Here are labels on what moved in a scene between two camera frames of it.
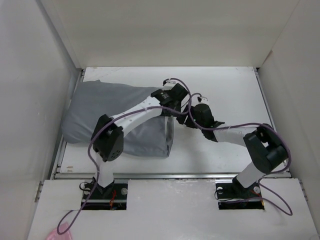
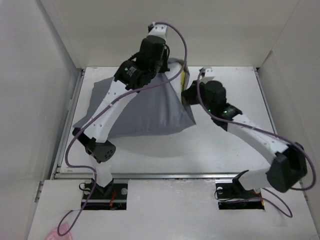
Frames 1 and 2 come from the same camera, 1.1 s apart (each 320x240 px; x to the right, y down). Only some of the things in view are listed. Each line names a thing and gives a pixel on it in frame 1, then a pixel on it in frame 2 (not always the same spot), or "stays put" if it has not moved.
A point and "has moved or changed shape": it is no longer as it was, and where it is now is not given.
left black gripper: [173, 114] to [165, 67]
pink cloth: [54, 235] stays put
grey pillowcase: [86, 102] has moved or changed shape
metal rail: [157, 176] stays put
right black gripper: [181, 119] to [189, 93]
